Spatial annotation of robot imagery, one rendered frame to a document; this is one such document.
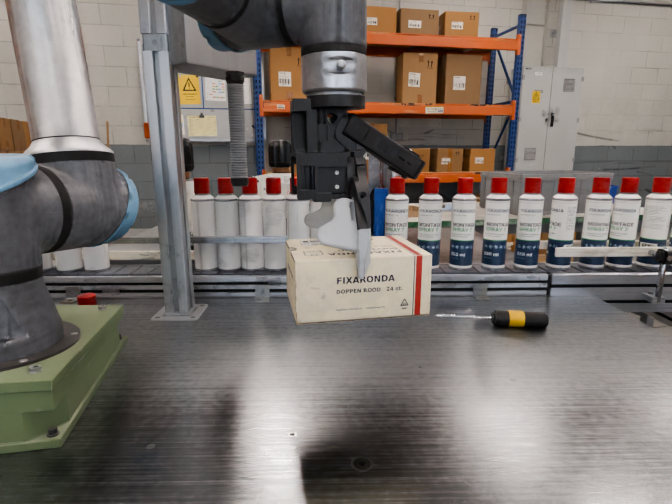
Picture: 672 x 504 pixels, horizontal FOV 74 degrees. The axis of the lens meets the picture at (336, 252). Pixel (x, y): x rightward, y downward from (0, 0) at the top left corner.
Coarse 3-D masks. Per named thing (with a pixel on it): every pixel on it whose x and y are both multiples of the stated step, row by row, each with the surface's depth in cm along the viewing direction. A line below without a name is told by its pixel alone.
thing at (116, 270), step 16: (48, 272) 99; (80, 272) 99; (96, 272) 99; (112, 272) 99; (128, 272) 99; (144, 272) 99; (160, 272) 99; (192, 272) 99; (208, 272) 99; (224, 272) 99; (240, 272) 99; (256, 272) 99; (272, 272) 99; (432, 272) 99; (448, 272) 99; (464, 272) 99; (480, 272) 99; (496, 272) 100; (512, 272) 99; (528, 272) 99; (544, 272) 99
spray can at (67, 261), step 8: (80, 248) 101; (56, 256) 98; (64, 256) 98; (72, 256) 99; (80, 256) 100; (56, 264) 99; (64, 264) 98; (72, 264) 99; (80, 264) 100; (64, 272) 98
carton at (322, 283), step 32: (288, 256) 58; (320, 256) 51; (352, 256) 51; (384, 256) 51; (416, 256) 52; (288, 288) 60; (320, 288) 50; (352, 288) 51; (384, 288) 52; (416, 288) 53; (320, 320) 51; (352, 320) 52
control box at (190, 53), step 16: (176, 16) 74; (176, 32) 75; (192, 32) 75; (176, 48) 76; (192, 48) 76; (208, 48) 78; (176, 64) 77; (192, 64) 76; (208, 64) 79; (224, 64) 82; (240, 64) 85
